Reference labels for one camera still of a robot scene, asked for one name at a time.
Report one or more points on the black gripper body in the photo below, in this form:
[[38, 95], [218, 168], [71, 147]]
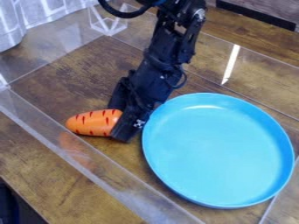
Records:
[[150, 84]]

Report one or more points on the blue plastic plate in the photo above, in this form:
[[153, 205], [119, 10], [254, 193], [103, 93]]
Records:
[[218, 150]]

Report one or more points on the white checkered curtain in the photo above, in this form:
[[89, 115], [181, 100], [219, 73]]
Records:
[[23, 14]]

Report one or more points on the clear acrylic corner bracket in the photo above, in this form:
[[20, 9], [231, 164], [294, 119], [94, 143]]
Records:
[[105, 23]]

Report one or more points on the clear acrylic back barrier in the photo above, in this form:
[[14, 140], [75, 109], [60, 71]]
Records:
[[66, 66]]

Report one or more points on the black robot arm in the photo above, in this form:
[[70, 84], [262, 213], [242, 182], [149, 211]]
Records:
[[181, 18]]

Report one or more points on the clear acrylic front barrier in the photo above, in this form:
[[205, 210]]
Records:
[[134, 193]]

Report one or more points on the orange toy carrot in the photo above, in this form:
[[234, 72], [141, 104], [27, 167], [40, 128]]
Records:
[[94, 123]]

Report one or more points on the clear acrylic barrier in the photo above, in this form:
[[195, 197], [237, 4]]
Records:
[[134, 193], [66, 66]]

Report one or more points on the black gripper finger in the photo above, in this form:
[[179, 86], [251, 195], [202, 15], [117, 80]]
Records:
[[130, 123], [118, 101]]

